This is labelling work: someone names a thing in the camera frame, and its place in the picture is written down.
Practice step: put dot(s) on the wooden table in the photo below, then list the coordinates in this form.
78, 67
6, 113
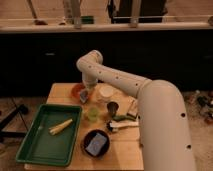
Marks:
124, 152

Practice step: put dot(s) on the yellow corn cob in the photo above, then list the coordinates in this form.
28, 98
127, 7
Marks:
60, 127

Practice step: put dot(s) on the green pepper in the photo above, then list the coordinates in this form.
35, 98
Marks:
119, 118

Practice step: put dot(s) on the dark brown bowl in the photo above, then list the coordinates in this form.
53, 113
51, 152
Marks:
104, 149

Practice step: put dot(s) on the metal grater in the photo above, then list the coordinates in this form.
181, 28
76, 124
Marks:
133, 109

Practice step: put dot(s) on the black tripod stand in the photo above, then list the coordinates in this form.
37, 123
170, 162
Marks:
18, 110

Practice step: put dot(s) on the green translucent cup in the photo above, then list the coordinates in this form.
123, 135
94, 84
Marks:
93, 114

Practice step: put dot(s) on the green plastic tray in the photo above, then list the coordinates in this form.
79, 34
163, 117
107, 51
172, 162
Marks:
42, 148

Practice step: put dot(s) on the small metal cup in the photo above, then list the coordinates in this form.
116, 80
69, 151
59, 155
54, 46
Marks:
112, 108

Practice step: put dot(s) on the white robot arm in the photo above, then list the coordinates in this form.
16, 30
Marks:
163, 124

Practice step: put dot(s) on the white cup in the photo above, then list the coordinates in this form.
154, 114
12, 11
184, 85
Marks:
105, 93

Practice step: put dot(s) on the blue sponge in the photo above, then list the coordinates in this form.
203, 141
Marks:
95, 144

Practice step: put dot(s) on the blue grey towel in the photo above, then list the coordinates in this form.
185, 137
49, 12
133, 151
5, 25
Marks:
84, 95

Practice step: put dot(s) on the red orange bowl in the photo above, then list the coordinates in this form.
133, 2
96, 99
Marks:
76, 90

